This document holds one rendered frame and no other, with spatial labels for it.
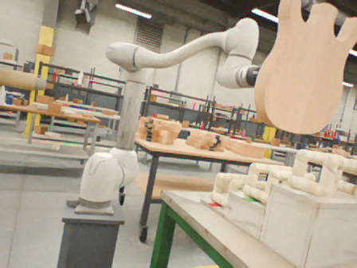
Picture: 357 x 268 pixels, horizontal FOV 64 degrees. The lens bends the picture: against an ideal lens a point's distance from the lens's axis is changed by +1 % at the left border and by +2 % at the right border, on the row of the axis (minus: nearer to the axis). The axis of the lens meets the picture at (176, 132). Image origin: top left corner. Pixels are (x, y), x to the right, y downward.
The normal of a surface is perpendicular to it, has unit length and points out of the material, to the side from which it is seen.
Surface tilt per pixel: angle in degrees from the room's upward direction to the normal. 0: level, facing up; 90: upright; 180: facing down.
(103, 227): 90
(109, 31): 90
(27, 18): 90
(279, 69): 94
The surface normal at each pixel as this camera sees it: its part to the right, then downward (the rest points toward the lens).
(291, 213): -0.86, -0.13
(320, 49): 0.45, 0.22
